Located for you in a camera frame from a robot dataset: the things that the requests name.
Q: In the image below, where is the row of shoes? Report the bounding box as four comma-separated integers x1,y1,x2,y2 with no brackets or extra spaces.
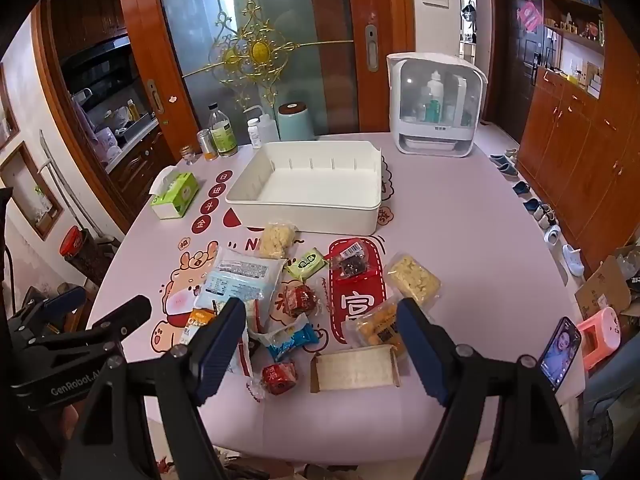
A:
488,148,587,279

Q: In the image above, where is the white plastic jug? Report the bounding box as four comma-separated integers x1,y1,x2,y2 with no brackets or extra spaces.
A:
248,105,280,145

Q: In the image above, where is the wooden shelf cabinet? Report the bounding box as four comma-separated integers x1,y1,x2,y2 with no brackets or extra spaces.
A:
516,0,640,273

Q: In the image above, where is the green tissue box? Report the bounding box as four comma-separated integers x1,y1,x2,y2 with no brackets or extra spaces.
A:
149,170,200,221

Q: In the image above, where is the red bucket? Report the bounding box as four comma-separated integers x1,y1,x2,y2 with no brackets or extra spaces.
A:
59,225,84,259

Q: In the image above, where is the dark entry door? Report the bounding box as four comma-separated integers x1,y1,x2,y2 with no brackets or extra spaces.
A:
499,0,547,127

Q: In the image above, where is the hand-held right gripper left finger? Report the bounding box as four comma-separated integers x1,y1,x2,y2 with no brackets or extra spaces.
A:
60,297,248,480

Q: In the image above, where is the yellow rice crisp pack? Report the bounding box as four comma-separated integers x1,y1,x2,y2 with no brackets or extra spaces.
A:
386,254,442,309

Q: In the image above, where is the small metal can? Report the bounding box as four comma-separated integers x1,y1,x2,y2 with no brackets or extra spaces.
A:
196,128,219,161

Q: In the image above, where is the white red snack packet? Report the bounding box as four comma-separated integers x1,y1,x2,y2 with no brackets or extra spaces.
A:
227,299,262,377

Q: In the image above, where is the glass bottle green label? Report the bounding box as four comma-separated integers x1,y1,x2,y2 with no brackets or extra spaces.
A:
207,103,239,157

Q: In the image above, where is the glass sliding door gold ornament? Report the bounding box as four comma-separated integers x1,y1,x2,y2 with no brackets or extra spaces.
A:
116,0,417,162

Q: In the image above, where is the green snack packet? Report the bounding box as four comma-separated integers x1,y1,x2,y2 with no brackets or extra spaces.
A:
284,247,329,282

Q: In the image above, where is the blue denim clothing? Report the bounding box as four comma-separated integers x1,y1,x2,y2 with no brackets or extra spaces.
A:
581,374,640,480

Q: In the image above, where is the small orange snack packet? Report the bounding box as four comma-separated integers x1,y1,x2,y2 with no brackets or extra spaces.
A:
181,307,217,347

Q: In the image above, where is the smartphone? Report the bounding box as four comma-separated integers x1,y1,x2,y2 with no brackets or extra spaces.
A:
538,316,584,394

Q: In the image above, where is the orange cake snack pack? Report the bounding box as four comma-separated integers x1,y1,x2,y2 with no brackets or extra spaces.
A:
348,304,407,357

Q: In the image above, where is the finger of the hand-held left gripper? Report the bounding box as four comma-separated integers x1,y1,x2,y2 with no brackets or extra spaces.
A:
24,295,153,350
7,285,89,342

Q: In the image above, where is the red round snack packet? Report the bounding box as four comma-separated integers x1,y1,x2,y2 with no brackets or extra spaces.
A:
284,282,319,317
246,360,299,402

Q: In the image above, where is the pink plastic stool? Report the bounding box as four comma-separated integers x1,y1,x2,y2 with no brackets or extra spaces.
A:
576,307,622,372

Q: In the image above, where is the dark snack packet red label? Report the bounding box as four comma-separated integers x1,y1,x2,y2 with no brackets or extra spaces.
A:
331,241,372,279

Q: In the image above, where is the wooden kitchen cabinet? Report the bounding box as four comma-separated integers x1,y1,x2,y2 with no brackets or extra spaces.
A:
107,129,177,207

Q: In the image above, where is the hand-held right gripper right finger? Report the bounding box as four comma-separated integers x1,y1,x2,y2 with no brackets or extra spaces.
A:
396,297,586,480

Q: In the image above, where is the large light blue snack bag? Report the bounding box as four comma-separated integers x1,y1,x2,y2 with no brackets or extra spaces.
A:
194,246,289,312

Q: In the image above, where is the white plastic storage box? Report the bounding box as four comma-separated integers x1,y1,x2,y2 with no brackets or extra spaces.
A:
225,140,384,236

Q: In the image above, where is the brown paper box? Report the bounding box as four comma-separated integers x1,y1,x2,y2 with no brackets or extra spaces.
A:
309,344,402,394

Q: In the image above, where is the small blue snack packet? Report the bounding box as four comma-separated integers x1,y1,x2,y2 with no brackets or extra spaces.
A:
263,322,321,362

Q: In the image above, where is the pale puffed rice pack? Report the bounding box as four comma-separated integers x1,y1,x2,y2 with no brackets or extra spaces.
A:
259,220,299,262

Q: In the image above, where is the teal thermos brown lid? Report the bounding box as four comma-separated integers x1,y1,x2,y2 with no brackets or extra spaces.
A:
277,102,316,142

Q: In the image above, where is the wooden picture frame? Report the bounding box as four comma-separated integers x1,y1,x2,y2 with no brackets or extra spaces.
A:
0,140,65,241

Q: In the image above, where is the cardboard box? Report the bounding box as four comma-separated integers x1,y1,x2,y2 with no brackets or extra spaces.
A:
574,254,634,322

